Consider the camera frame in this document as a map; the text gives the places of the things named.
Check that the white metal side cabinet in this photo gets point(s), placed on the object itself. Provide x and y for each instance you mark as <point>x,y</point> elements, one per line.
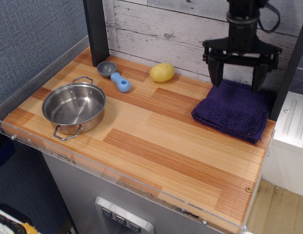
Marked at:
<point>284,165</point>

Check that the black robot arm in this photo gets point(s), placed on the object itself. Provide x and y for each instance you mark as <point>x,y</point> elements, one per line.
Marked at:
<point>250,10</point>

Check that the black left vertical post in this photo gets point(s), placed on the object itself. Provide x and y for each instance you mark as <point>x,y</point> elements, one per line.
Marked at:
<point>96,28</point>

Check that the stainless steel pot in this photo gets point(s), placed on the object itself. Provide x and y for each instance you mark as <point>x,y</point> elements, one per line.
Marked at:
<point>74,108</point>

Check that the clear acrylic table guard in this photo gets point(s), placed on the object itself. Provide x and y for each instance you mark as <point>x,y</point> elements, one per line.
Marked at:
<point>150,147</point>

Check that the yellow toy potato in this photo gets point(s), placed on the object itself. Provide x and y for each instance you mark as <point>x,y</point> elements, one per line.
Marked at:
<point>162,72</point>

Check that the silver dispenser button panel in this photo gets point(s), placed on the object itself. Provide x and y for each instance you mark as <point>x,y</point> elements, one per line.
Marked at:
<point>123,216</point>

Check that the purple cloth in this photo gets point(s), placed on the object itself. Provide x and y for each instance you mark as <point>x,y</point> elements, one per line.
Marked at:
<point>233,109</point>

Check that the black vertical post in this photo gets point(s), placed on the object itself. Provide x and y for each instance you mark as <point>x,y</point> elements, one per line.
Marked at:
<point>288,77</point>
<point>96,28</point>

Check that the yellow cloth scrap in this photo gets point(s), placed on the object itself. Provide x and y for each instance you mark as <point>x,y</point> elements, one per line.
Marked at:
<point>28,229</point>

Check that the black right vertical post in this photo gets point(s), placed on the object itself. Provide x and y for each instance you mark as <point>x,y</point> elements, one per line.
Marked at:
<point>288,77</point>

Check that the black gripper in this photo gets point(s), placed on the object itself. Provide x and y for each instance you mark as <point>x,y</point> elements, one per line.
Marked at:
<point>241,47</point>

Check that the blue grey toy scoop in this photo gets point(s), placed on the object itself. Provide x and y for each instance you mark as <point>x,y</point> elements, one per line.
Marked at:
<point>108,69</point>

